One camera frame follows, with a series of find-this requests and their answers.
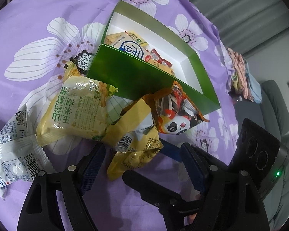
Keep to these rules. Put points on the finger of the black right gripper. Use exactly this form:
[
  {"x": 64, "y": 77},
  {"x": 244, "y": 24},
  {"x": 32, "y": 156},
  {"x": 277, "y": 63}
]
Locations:
[
  {"x": 150, "y": 191},
  {"x": 170, "y": 150}
]

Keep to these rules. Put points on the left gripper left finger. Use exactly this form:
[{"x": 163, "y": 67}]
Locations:
[{"x": 91, "y": 167}]

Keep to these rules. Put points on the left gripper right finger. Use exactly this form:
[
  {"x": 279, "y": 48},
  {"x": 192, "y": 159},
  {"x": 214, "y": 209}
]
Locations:
[{"x": 194, "y": 163}]

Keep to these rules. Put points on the orange panda snack bag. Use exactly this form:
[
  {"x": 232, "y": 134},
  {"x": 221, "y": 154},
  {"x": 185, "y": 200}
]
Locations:
[{"x": 173, "y": 111}]

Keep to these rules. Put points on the yellow snack wrapper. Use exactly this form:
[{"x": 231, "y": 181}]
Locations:
[{"x": 135, "y": 139}]

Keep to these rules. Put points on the red snack packet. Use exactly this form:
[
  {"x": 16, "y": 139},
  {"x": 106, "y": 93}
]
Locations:
[{"x": 159, "y": 59}]

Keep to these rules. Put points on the white blue biscuit packet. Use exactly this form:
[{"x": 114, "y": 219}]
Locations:
[{"x": 128, "y": 45}]

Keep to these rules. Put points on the orange yellow cracker packet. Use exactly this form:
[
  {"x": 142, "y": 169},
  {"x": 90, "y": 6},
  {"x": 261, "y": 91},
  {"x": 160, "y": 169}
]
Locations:
[{"x": 163, "y": 67}]

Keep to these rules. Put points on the small yellow snack packet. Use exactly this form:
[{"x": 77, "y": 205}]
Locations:
[{"x": 111, "y": 38}]

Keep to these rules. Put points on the pale yellow corn snack bag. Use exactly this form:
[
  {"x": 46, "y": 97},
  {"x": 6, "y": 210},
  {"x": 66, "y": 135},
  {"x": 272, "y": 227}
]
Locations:
[{"x": 78, "y": 109}]

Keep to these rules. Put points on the white barcode snack packet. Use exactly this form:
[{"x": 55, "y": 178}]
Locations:
[{"x": 21, "y": 158}]

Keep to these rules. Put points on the green cardboard box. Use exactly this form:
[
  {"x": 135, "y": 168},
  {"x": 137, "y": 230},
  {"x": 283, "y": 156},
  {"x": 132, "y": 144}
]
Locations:
[{"x": 134, "y": 77}]

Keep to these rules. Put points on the grey sofa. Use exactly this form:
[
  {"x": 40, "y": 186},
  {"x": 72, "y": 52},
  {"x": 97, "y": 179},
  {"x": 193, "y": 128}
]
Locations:
[{"x": 272, "y": 115}]

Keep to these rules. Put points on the folded pink clothes pile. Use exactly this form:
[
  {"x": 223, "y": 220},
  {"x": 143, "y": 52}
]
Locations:
[{"x": 242, "y": 81}]

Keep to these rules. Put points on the grey curtain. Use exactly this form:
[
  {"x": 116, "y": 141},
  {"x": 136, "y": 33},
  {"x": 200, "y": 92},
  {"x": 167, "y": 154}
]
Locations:
[{"x": 246, "y": 25}]

